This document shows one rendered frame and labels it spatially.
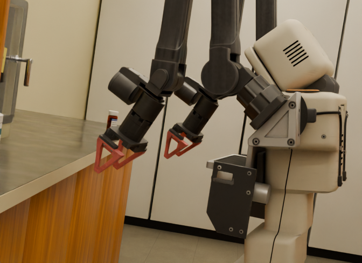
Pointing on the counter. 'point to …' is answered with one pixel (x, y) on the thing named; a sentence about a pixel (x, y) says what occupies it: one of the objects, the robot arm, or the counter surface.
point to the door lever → (26, 69)
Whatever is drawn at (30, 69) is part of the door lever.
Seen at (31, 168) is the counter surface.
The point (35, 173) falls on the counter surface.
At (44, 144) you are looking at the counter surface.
